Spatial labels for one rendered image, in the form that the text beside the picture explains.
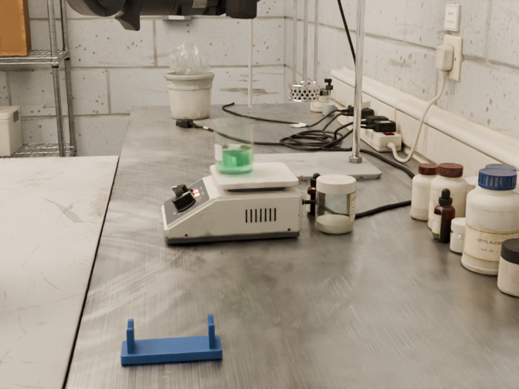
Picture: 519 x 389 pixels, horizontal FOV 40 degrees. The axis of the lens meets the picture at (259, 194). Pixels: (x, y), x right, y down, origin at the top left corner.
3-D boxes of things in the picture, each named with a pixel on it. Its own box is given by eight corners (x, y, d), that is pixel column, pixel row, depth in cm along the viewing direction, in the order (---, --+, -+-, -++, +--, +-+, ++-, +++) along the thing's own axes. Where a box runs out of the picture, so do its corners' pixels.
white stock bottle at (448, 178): (471, 228, 110) (476, 165, 107) (452, 236, 106) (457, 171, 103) (440, 220, 114) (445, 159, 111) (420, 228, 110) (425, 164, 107)
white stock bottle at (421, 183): (430, 223, 112) (434, 170, 110) (404, 217, 115) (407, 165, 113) (446, 216, 115) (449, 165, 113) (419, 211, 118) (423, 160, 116)
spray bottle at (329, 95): (323, 116, 207) (324, 79, 204) (320, 113, 210) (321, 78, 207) (336, 116, 207) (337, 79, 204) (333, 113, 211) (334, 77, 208)
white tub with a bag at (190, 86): (157, 115, 208) (154, 40, 202) (200, 111, 215) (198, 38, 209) (180, 123, 196) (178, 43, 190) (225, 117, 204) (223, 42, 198)
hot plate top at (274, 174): (218, 190, 101) (218, 184, 101) (208, 170, 113) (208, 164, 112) (300, 186, 103) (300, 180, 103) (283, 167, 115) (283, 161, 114)
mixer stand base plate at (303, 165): (230, 183, 135) (230, 177, 135) (222, 159, 154) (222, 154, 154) (383, 177, 139) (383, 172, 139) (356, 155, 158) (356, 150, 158)
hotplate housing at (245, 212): (165, 247, 102) (163, 193, 100) (161, 218, 114) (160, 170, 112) (317, 238, 105) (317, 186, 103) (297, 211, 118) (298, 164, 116)
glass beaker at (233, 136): (252, 180, 104) (251, 123, 102) (208, 179, 105) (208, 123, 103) (259, 170, 111) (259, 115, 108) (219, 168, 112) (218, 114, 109)
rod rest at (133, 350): (120, 366, 70) (118, 332, 69) (122, 349, 73) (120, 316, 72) (222, 359, 71) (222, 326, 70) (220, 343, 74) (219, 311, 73)
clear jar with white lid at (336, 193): (316, 235, 106) (317, 184, 104) (313, 223, 112) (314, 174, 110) (356, 235, 106) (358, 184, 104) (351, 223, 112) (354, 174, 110)
